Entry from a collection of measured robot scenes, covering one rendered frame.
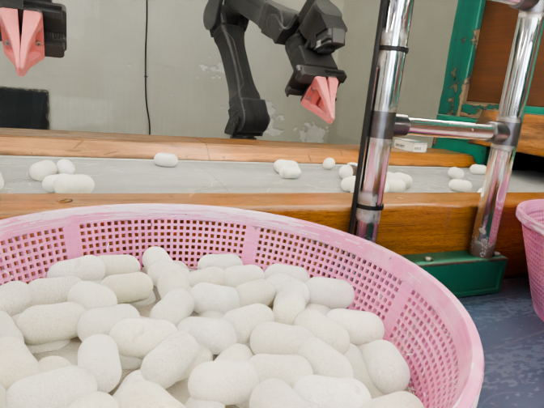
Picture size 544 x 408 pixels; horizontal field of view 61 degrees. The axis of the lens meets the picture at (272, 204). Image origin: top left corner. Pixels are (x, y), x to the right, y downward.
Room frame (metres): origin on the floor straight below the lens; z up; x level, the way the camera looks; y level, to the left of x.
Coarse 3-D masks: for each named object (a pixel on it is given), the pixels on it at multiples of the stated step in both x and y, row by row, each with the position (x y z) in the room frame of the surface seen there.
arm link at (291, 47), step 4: (296, 32) 0.93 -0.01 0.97; (300, 32) 0.93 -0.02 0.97; (292, 36) 0.93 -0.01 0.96; (296, 36) 0.92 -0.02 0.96; (300, 36) 0.92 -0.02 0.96; (288, 40) 0.93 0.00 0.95; (292, 40) 0.92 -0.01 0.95; (296, 40) 0.92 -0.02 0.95; (300, 40) 0.91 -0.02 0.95; (304, 40) 0.91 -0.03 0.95; (288, 44) 0.93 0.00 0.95; (292, 44) 0.92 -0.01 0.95; (296, 44) 0.91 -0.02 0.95; (300, 44) 0.91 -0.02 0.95; (304, 44) 0.91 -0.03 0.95; (288, 48) 0.93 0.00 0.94; (292, 48) 0.91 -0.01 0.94; (296, 48) 0.91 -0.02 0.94; (288, 52) 0.92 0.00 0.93; (292, 52) 0.91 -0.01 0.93; (288, 56) 0.93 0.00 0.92; (292, 56) 0.91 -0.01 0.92
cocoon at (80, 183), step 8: (64, 176) 0.43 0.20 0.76; (72, 176) 0.43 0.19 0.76; (80, 176) 0.44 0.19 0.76; (88, 176) 0.44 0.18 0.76; (56, 184) 0.42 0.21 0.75; (64, 184) 0.42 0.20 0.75; (72, 184) 0.43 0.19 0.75; (80, 184) 0.43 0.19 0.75; (88, 184) 0.44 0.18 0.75; (56, 192) 0.42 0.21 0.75; (64, 192) 0.42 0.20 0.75; (72, 192) 0.43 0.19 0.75; (80, 192) 0.43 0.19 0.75; (88, 192) 0.44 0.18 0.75
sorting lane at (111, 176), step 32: (0, 160) 0.57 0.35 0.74; (32, 160) 0.59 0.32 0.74; (96, 160) 0.63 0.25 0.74; (128, 160) 0.66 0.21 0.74; (192, 160) 0.70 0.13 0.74; (0, 192) 0.42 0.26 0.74; (32, 192) 0.44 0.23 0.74; (96, 192) 0.46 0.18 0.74; (128, 192) 0.47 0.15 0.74; (160, 192) 0.49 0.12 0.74; (192, 192) 0.50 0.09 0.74; (224, 192) 0.52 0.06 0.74; (256, 192) 0.53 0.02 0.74; (288, 192) 0.55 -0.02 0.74; (320, 192) 0.57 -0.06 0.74; (416, 192) 0.63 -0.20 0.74; (448, 192) 0.66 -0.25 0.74
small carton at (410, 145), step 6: (396, 138) 0.97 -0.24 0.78; (402, 138) 0.97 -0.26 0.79; (396, 144) 0.97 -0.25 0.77; (402, 144) 0.95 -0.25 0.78; (408, 144) 0.93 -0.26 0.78; (414, 144) 0.92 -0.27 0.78; (420, 144) 0.93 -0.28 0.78; (426, 144) 0.93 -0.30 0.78; (408, 150) 0.93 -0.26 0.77; (414, 150) 0.92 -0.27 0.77; (420, 150) 0.93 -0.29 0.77
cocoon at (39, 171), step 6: (42, 162) 0.49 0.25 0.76; (48, 162) 0.49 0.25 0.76; (30, 168) 0.48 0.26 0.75; (36, 168) 0.47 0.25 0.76; (42, 168) 0.48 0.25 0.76; (48, 168) 0.48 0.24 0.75; (54, 168) 0.50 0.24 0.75; (30, 174) 0.48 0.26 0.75; (36, 174) 0.47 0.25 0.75; (42, 174) 0.48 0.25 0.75; (48, 174) 0.48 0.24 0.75; (54, 174) 0.50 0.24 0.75; (36, 180) 0.48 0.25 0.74; (42, 180) 0.48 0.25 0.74
